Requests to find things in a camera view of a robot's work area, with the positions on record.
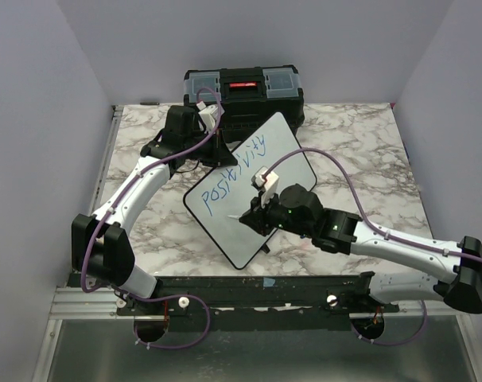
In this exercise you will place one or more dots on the aluminium side rail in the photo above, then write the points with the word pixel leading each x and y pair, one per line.
pixel 70 303

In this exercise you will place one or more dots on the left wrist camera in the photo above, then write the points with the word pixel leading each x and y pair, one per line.
pixel 210 115

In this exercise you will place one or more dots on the white whiteboard black frame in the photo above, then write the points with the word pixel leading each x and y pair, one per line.
pixel 229 191

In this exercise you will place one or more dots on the black plastic toolbox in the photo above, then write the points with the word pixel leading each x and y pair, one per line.
pixel 249 96

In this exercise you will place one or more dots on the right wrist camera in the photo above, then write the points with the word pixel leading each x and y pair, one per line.
pixel 266 182

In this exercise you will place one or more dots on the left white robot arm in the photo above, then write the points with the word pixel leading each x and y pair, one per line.
pixel 101 249

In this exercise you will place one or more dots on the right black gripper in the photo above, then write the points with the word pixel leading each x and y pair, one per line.
pixel 256 217

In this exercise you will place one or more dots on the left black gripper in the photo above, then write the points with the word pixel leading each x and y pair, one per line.
pixel 221 156

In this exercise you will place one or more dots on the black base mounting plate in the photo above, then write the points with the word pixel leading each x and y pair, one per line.
pixel 256 303

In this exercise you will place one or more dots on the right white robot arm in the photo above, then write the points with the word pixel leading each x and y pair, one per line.
pixel 446 271

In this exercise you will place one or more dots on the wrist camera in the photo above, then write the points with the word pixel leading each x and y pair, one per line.
pixel 210 115
pixel 266 182

